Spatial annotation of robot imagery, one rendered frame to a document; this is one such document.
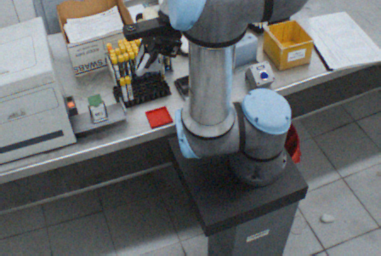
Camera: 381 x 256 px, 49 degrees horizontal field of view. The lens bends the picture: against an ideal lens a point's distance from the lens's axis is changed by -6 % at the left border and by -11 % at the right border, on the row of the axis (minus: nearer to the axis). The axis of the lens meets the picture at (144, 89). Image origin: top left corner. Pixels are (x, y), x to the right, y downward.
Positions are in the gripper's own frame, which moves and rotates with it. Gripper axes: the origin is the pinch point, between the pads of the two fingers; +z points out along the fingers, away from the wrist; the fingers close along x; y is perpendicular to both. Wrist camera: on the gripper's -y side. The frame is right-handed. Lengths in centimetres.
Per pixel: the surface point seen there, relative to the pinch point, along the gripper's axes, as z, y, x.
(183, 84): 5.8, 20.8, 5.0
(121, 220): 99, 37, 17
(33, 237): 121, -1, 22
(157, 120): 12.9, 10.6, -5.1
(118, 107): 14.6, 0.1, 1.3
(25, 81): 4.9, -32.1, -3.7
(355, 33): -29, 82, 3
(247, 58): -7.9, 40.6, 5.8
